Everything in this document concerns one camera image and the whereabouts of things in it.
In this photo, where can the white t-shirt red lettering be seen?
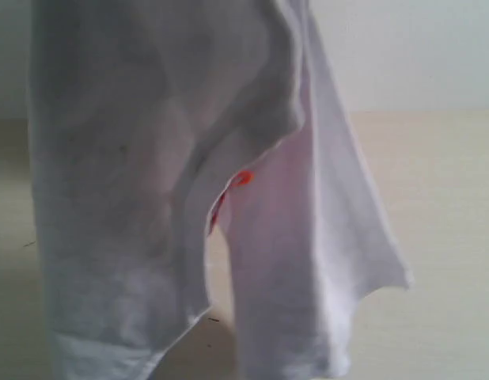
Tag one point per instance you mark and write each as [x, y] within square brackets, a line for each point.
[149, 123]

